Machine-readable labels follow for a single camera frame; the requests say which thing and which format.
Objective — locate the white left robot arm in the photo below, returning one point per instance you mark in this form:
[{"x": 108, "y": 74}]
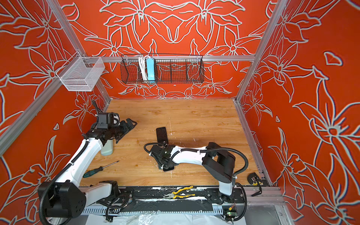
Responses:
[{"x": 62, "y": 197}]

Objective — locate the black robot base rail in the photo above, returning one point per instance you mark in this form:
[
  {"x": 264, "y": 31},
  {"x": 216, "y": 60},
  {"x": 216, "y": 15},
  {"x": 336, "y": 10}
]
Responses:
[{"x": 141, "y": 200}]

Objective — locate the clear plastic wall bin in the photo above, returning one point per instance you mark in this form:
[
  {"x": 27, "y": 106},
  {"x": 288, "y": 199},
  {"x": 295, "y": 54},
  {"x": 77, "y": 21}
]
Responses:
[{"x": 80, "y": 73}]

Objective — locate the black wire wall basket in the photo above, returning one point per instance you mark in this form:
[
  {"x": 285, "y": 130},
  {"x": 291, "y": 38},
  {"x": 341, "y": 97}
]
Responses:
[{"x": 169, "y": 69}]

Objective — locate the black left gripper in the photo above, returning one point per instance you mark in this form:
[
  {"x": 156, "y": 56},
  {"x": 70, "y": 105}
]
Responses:
[{"x": 126, "y": 128}]

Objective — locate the pale green soap bar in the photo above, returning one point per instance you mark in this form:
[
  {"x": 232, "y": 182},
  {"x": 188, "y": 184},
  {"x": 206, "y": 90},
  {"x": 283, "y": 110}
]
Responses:
[{"x": 107, "y": 149}]

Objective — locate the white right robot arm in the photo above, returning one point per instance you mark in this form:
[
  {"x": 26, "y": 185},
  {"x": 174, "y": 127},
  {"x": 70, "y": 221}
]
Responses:
[{"x": 223, "y": 164}]

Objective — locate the light blue flat box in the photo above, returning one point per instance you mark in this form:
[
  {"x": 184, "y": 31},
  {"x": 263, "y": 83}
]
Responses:
[{"x": 150, "y": 69}]

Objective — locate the black smartphone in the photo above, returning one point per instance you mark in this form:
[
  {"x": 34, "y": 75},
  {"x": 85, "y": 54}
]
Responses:
[{"x": 161, "y": 133}]

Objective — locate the yellow handled pliers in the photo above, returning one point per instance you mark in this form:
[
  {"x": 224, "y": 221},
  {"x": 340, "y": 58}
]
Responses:
[{"x": 181, "y": 193}]

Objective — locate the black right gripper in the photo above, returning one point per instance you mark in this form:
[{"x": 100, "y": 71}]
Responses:
[{"x": 161, "y": 162}]

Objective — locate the green handled screwdriver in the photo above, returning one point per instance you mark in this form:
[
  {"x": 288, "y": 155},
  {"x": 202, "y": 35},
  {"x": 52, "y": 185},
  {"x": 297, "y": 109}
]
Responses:
[{"x": 97, "y": 170}]

